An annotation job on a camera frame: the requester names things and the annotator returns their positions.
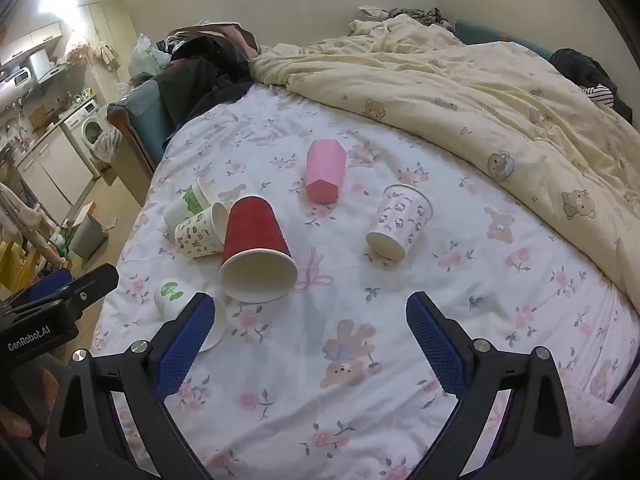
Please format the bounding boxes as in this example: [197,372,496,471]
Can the pink faceted cup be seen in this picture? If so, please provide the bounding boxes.
[305,139,350,205]

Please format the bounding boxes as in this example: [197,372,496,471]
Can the white bear print cup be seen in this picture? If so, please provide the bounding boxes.
[173,202,231,260]

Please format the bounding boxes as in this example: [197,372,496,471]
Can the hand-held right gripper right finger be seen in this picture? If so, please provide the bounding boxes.
[405,291,577,480]

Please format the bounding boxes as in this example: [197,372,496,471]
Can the white washing machine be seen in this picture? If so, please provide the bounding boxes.
[62,99,115,182]

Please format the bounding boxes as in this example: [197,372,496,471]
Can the teal cushion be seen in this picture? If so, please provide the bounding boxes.
[454,19,555,62]

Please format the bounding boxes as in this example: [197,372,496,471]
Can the dark clothes pile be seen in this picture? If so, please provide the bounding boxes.
[154,22,261,128]

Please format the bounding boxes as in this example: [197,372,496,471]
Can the red paper cup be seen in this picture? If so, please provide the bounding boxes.
[218,196,299,304]

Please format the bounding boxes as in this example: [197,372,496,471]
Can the dark patterned cloth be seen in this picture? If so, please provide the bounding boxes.
[386,7,456,30]

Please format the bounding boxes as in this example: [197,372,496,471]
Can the white green leaf cup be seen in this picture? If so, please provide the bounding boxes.
[153,278,230,353]

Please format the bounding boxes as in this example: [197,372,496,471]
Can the dark fuzzy cloth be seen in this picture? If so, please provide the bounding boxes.
[551,48,634,125]

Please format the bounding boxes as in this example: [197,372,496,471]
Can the white cat print cup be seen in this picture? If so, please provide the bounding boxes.
[365,183,434,263]

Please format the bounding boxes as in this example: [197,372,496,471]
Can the white plastic bag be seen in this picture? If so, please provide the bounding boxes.
[128,33,172,78]

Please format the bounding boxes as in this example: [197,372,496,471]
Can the clear plastic bag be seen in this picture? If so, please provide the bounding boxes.
[94,127,124,164]

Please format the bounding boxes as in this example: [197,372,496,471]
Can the blue upholstered bed frame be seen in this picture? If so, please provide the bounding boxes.
[106,79,175,182]

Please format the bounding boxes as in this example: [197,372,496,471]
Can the hanging beige towel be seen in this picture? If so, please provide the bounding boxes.
[94,41,120,72]

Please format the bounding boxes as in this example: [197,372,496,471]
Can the white green pattern cup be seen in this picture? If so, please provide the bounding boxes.
[164,177,216,229]

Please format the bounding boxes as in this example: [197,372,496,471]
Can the white floor cabinet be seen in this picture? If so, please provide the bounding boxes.
[19,129,97,222]

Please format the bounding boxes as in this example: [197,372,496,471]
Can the pink floral cloth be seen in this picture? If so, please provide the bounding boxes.
[564,384,624,449]

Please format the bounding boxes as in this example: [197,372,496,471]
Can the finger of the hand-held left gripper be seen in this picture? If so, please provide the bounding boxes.
[20,267,75,302]
[9,264,120,312]

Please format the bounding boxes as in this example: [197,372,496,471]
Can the person's left hand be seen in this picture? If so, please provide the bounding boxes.
[0,355,67,457]

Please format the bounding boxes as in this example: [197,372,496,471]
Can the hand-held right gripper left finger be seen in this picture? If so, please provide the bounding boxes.
[44,292,217,480]

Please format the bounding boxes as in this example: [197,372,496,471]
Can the white wall cabinets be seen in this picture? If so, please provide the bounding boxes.
[0,19,64,62]

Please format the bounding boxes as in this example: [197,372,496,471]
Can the striped cloth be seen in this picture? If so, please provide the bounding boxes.
[579,84,616,107]

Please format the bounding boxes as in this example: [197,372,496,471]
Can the grey trash bin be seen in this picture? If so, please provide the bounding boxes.
[68,212,109,260]

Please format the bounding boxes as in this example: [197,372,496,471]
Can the cream bear print duvet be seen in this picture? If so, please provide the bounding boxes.
[248,13,640,303]

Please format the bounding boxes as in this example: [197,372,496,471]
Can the silver range hood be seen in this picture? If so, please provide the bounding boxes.
[26,50,64,84]

